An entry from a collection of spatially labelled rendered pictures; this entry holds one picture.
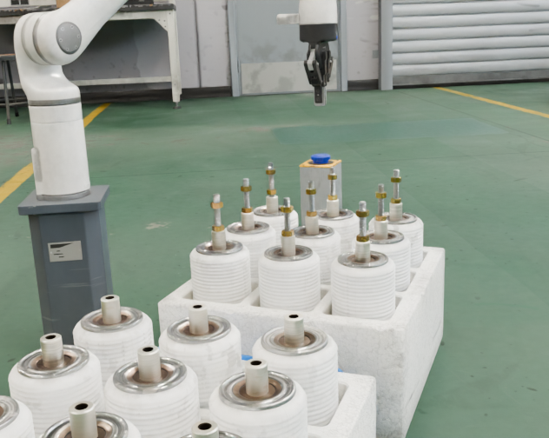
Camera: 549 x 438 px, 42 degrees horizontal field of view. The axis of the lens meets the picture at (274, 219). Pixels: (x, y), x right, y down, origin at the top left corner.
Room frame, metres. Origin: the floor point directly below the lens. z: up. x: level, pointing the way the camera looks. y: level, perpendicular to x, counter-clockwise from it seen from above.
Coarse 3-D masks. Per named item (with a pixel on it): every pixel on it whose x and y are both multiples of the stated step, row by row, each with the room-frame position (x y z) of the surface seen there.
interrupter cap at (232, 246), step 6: (228, 240) 1.14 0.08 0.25; (234, 240) 1.14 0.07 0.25; (198, 246) 1.11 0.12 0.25; (204, 246) 1.11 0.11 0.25; (210, 246) 1.12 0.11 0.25; (228, 246) 1.12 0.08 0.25; (234, 246) 1.11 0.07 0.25; (240, 246) 1.10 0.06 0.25; (198, 252) 1.09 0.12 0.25; (204, 252) 1.08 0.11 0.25; (210, 252) 1.08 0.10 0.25; (216, 252) 1.08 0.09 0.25; (222, 252) 1.08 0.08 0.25; (228, 252) 1.08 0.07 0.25; (234, 252) 1.08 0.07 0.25
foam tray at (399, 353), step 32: (256, 288) 1.11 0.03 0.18; (416, 288) 1.08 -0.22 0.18; (160, 320) 1.07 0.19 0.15; (256, 320) 1.00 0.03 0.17; (320, 320) 0.97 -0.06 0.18; (352, 320) 0.97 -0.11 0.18; (416, 320) 1.01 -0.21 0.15; (352, 352) 0.95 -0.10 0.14; (384, 352) 0.93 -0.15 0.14; (416, 352) 1.02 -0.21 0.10; (384, 384) 0.93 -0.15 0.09; (416, 384) 1.02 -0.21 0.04; (384, 416) 0.93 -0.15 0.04
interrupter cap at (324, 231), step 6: (294, 228) 1.20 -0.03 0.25; (300, 228) 1.20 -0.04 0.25; (324, 228) 1.19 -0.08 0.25; (330, 228) 1.19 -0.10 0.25; (294, 234) 1.16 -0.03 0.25; (300, 234) 1.16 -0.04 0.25; (306, 234) 1.17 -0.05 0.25; (318, 234) 1.17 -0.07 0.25; (324, 234) 1.16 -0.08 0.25; (330, 234) 1.15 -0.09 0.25
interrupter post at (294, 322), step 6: (288, 318) 0.74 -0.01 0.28; (294, 318) 0.74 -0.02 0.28; (300, 318) 0.74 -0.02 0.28; (288, 324) 0.74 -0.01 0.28; (294, 324) 0.74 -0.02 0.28; (300, 324) 0.74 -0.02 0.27; (288, 330) 0.74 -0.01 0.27; (294, 330) 0.74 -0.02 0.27; (300, 330) 0.74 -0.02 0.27; (288, 336) 0.74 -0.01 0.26; (294, 336) 0.74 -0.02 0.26; (300, 336) 0.74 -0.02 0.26; (288, 342) 0.74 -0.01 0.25; (294, 342) 0.74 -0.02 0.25; (300, 342) 0.74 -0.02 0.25
